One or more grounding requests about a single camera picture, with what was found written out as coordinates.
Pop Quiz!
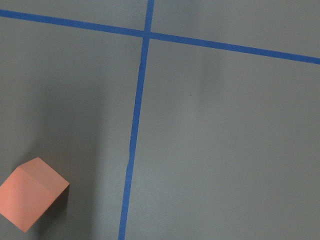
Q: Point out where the orange foam block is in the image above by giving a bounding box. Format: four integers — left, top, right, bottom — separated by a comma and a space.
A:
0, 157, 70, 233

